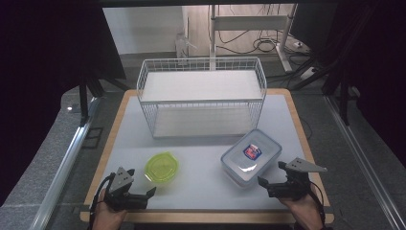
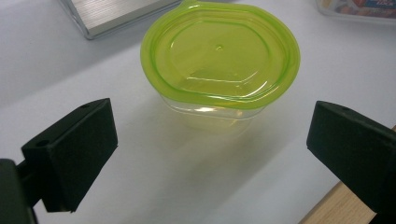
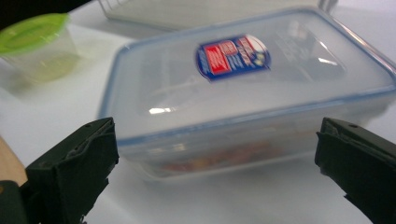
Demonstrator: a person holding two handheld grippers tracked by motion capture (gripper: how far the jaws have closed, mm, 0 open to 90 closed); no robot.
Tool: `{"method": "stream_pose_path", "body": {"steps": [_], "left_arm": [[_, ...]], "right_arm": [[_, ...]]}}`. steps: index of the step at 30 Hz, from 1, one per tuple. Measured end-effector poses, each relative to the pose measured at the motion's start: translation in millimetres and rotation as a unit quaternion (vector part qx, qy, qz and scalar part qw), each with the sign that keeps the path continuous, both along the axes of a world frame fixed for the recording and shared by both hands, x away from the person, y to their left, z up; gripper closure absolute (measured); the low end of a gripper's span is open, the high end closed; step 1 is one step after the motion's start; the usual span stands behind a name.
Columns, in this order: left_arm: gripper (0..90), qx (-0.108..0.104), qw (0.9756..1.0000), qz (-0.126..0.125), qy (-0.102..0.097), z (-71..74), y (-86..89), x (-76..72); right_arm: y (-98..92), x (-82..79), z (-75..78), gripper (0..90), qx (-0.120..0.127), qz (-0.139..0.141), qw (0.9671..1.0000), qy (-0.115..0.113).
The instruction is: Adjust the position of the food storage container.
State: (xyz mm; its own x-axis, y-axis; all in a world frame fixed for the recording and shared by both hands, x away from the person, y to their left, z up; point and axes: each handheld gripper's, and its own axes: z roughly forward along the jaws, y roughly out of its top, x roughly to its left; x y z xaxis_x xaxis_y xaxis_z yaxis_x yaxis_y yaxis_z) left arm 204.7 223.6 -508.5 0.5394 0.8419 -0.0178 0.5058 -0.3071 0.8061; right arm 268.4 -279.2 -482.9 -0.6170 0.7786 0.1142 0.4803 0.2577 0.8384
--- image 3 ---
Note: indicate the clear rectangular food container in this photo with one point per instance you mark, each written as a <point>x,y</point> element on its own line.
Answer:
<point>186,93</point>

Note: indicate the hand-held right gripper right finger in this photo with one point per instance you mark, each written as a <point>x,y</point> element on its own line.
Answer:
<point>361,165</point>

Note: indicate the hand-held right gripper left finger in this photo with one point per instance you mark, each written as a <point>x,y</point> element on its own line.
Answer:
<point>71,174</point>

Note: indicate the small round green-lidded container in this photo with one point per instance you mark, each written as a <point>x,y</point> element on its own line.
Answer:
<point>31,34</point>

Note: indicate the wooden board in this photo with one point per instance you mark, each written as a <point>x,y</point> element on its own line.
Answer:
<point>9,165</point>

